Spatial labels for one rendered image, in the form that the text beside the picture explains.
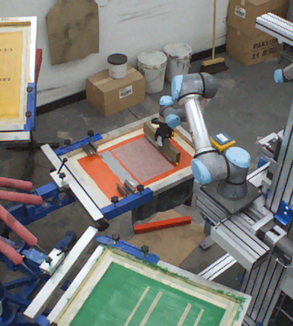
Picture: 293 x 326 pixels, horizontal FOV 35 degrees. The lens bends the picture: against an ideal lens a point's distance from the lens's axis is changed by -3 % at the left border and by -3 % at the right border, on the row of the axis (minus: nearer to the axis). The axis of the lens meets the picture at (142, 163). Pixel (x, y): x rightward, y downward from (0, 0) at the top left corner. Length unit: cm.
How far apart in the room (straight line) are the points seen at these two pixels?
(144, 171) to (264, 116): 241
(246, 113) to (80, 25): 189
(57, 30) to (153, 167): 206
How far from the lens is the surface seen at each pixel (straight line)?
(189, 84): 226
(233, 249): 223
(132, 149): 297
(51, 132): 468
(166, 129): 279
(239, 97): 523
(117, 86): 472
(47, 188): 264
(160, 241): 366
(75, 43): 466
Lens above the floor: 290
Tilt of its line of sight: 43 degrees down
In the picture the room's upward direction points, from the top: 1 degrees clockwise
